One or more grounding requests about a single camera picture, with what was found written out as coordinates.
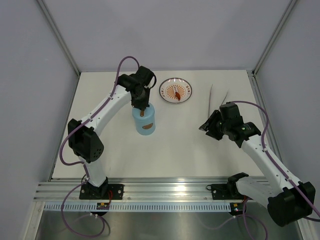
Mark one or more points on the metal tongs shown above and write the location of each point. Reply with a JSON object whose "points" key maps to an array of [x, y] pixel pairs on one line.
{"points": [[217, 97]]}

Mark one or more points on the left aluminium frame post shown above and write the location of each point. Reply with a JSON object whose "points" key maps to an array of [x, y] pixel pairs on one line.
{"points": [[58, 36]]}

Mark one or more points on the blue cylindrical lunch container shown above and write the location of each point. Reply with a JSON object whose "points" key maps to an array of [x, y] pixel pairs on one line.
{"points": [[145, 127]]}

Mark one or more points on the patterned round plate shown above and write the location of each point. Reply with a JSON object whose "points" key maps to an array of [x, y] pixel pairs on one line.
{"points": [[168, 88]]}

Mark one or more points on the aluminium frame post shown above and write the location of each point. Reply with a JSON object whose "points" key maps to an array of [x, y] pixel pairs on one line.
{"points": [[274, 36], [58, 36]]}

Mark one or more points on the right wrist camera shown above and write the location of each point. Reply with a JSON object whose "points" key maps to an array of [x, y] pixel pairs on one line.
{"points": [[229, 111]]}

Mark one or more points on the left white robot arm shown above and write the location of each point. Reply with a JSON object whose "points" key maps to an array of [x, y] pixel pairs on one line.
{"points": [[84, 134]]}

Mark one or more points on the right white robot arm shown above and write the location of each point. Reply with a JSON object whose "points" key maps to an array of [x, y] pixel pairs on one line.
{"points": [[286, 198]]}

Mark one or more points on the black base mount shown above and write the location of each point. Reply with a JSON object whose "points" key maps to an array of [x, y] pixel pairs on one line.
{"points": [[224, 191], [104, 192]]}

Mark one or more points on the small red toy shrimp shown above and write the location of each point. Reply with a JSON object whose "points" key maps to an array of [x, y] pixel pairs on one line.
{"points": [[177, 95]]}

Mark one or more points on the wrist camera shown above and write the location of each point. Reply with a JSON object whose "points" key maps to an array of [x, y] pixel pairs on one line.
{"points": [[229, 111], [146, 77]]}

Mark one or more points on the blue round lid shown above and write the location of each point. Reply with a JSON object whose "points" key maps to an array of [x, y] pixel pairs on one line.
{"points": [[148, 113]]}

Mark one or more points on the aluminium front rail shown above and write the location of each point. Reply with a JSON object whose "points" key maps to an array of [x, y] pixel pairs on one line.
{"points": [[145, 189]]}

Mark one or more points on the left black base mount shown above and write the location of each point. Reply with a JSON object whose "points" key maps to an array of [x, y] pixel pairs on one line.
{"points": [[104, 192]]}

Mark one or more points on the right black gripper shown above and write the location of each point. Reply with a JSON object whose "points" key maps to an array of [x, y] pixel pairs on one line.
{"points": [[209, 124]]}

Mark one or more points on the right aluminium frame post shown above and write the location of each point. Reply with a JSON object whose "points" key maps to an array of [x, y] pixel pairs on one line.
{"points": [[274, 36]]}

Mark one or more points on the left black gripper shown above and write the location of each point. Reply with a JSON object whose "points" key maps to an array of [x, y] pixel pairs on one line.
{"points": [[142, 105]]}

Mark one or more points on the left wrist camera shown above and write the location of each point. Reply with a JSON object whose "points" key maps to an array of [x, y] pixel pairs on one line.
{"points": [[146, 77]]}

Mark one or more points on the white slotted cable duct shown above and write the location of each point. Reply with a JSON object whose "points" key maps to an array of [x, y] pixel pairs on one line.
{"points": [[141, 207]]}

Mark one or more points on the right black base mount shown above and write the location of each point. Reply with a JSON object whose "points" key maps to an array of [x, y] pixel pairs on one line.
{"points": [[224, 191]]}

